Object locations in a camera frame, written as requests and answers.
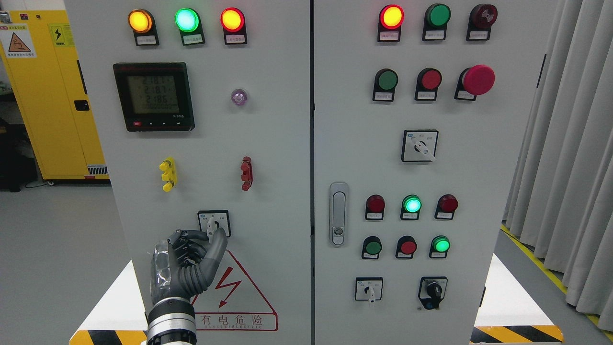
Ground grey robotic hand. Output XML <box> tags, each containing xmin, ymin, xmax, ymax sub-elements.
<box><xmin>150</xmin><ymin>228</ymin><xmax>227</xmax><ymax>304</ymax></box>

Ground white rotary light switch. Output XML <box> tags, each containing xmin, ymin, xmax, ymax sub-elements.
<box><xmin>197</xmin><ymin>210</ymin><xmax>231</xmax><ymax>238</ymax></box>

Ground red electric danger sticker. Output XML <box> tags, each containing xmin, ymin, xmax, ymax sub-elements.
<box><xmin>191</xmin><ymin>250</ymin><xmax>278</xmax><ymax>332</ymax></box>

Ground white platform with hazard stripes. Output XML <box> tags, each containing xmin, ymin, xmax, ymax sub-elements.
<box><xmin>69</xmin><ymin>255</ymin><xmax>564</xmax><ymax>345</ymax></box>

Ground yellow terminal connector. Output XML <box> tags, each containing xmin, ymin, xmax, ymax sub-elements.
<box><xmin>159</xmin><ymin>157</ymin><xmax>177</xmax><ymax>192</ymax></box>

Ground red terminal connector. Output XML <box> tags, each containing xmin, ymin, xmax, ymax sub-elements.
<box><xmin>240</xmin><ymin>156</ymin><xmax>254</xmax><ymax>191</ymax></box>

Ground black digital power meter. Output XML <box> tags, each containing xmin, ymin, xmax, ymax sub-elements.
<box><xmin>113</xmin><ymin>62</ymin><xmax>195</xmax><ymax>132</ymax></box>

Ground small clear lamp bulb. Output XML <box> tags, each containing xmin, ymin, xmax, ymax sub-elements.
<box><xmin>230</xmin><ymin>88</ymin><xmax>248</xmax><ymax>106</ymax></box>

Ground white rotary selector lower right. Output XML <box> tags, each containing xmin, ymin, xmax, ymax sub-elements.
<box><xmin>354</xmin><ymin>277</ymin><xmax>384</xmax><ymax>303</ymax></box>

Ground white rotary selector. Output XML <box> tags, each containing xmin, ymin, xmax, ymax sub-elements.
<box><xmin>401</xmin><ymin>129</ymin><xmax>439</xmax><ymax>163</ymax></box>
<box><xmin>354</xmin><ymin>277</ymin><xmax>384</xmax><ymax>303</ymax></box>

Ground green push button lower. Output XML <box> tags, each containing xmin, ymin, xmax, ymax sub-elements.
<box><xmin>361</xmin><ymin>236</ymin><xmax>382</xmax><ymax>260</ymax></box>

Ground dark red indicator lamp left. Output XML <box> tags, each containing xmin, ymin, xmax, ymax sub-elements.
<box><xmin>365</xmin><ymin>195</ymin><xmax>386</xmax><ymax>220</ymax></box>

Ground dark red indicator lamp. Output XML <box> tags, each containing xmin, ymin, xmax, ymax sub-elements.
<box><xmin>365</xmin><ymin>195</ymin><xmax>386</xmax><ymax>220</ymax></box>
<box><xmin>435</xmin><ymin>194</ymin><xmax>458</xmax><ymax>220</ymax></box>

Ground grey electrical control cabinet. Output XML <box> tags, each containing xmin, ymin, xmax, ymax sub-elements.
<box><xmin>64</xmin><ymin>0</ymin><xmax>560</xmax><ymax>345</ymax></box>

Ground red push button lower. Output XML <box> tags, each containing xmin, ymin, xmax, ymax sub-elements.
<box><xmin>396</xmin><ymin>235</ymin><xmax>418</xmax><ymax>259</ymax></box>

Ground red push button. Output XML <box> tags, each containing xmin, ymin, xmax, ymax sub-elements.
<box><xmin>396</xmin><ymin>235</ymin><xmax>418</xmax><ymax>259</ymax></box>
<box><xmin>414</xmin><ymin>68</ymin><xmax>442</xmax><ymax>101</ymax></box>

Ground lit green indicator lamp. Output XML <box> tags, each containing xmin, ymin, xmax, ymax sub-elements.
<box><xmin>400</xmin><ymin>195</ymin><xmax>422</xmax><ymax>220</ymax></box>

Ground green indicator light top left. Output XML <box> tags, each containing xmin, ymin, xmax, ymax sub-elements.
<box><xmin>174</xmin><ymin>7</ymin><xmax>206</xmax><ymax>46</ymax></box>

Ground yellow indicator light top left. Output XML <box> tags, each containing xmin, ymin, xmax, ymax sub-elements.
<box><xmin>128</xmin><ymin>9</ymin><xmax>159</xmax><ymax>46</ymax></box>

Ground red indicator light top left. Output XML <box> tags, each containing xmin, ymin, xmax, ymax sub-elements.
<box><xmin>220</xmin><ymin>7</ymin><xmax>248</xmax><ymax>45</ymax></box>

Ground red indicator light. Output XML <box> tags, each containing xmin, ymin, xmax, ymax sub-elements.
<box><xmin>220</xmin><ymin>7</ymin><xmax>248</xmax><ymax>45</ymax></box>
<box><xmin>377</xmin><ymin>4</ymin><xmax>405</xmax><ymax>42</ymax></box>

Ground lit green push button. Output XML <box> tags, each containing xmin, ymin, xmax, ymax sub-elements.
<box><xmin>429</xmin><ymin>235</ymin><xmax>451</xmax><ymax>259</ymax></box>

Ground yellow safety storage cabinet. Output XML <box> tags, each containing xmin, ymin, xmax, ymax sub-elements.
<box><xmin>1</xmin><ymin>10</ymin><xmax>109</xmax><ymax>181</ymax></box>

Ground white rotary selector upper right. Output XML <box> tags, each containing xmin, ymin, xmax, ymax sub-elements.
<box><xmin>401</xmin><ymin>129</ymin><xmax>439</xmax><ymax>163</ymax></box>

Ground dark red indicator lamp right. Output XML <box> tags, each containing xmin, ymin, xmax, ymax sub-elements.
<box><xmin>435</xmin><ymin>194</ymin><xmax>458</xmax><ymax>220</ymax></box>

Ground green push button upper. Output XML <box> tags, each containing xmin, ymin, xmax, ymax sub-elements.
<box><xmin>372</xmin><ymin>68</ymin><xmax>398</xmax><ymax>102</ymax></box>

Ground red push button upper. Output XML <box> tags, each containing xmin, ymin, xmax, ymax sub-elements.
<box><xmin>414</xmin><ymin>68</ymin><xmax>442</xmax><ymax>101</ymax></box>

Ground red indicator light top right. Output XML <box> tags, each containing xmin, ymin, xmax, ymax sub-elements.
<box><xmin>377</xmin><ymin>4</ymin><xmax>405</xmax><ymax>42</ymax></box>

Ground red emergency stop button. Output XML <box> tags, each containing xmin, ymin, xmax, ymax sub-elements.
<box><xmin>454</xmin><ymin>65</ymin><xmax>496</xmax><ymax>101</ymax></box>

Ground green indicator lamp top right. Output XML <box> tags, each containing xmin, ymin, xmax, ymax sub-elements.
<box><xmin>422</xmin><ymin>3</ymin><xmax>451</xmax><ymax>41</ymax></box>

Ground grey curtain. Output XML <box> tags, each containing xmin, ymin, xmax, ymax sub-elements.
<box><xmin>504</xmin><ymin>0</ymin><xmax>613</xmax><ymax>332</ymax></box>

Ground dark red buzzer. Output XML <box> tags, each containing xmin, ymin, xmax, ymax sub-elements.
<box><xmin>466</xmin><ymin>4</ymin><xmax>499</xmax><ymax>41</ymax></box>

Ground silver cabinet door handle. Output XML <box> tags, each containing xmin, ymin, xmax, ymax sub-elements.
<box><xmin>329</xmin><ymin>183</ymin><xmax>349</xmax><ymax>247</ymax></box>

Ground black knob selector switch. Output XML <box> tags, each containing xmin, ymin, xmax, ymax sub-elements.
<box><xmin>418</xmin><ymin>276</ymin><xmax>448</xmax><ymax>310</ymax></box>

